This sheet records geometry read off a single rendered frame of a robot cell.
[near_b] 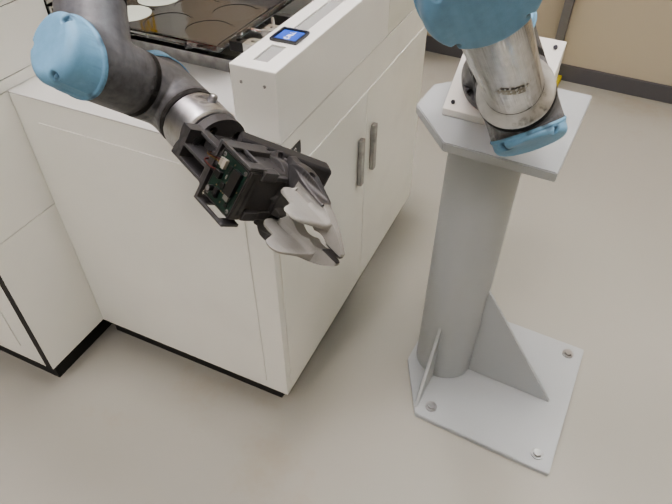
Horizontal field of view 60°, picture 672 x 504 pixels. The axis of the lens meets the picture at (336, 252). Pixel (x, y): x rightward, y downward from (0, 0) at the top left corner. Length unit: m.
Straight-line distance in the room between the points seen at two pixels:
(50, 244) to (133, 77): 1.00
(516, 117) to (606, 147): 1.97
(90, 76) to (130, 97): 0.05
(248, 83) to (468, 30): 0.54
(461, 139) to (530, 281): 1.02
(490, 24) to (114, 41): 0.38
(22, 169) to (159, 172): 0.38
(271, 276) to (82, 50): 0.73
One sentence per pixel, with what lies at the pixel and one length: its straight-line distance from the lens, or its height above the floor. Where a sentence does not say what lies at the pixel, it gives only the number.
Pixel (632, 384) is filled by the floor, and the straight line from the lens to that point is 1.90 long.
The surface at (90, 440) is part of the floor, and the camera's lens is 1.73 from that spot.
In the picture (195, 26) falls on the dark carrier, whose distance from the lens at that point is 1.40.
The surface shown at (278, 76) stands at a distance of 1.04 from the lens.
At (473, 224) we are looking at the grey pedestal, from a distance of 1.30.
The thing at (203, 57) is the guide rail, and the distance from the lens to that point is 1.39.
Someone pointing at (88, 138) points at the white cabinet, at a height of 0.76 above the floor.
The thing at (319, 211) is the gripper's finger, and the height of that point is 1.04.
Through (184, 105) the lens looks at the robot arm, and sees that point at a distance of 0.68.
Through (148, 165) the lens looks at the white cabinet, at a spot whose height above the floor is 0.73.
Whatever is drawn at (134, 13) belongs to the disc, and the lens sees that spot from 1.51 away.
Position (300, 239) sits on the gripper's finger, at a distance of 0.59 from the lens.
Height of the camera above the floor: 1.40
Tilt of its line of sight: 43 degrees down
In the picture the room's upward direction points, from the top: straight up
